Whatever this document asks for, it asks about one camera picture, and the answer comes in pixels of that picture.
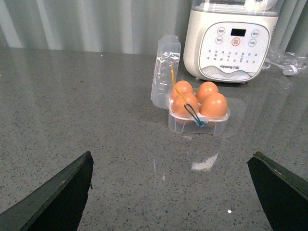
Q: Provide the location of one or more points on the brown egg carried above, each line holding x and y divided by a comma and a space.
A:
214, 106

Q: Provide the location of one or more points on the clear plastic egg box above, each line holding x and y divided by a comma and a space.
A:
168, 50

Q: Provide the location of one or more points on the brown egg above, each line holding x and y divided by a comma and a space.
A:
206, 89
183, 86
178, 105

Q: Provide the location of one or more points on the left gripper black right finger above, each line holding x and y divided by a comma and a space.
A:
283, 194

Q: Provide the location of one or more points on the white Joyoung blender appliance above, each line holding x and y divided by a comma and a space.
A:
228, 40

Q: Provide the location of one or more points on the yellow rubber band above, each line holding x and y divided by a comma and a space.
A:
174, 83

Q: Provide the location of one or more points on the brown egg front left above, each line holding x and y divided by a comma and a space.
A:
178, 105

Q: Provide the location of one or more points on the clear plastic bag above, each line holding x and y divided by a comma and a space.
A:
286, 63

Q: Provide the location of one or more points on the blue rubber band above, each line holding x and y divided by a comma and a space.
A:
193, 113

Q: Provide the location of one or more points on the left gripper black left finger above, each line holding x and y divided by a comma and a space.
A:
57, 205

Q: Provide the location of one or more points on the brown egg back left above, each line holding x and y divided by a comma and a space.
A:
183, 86

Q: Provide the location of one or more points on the brown egg back right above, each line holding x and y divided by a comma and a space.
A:
206, 89

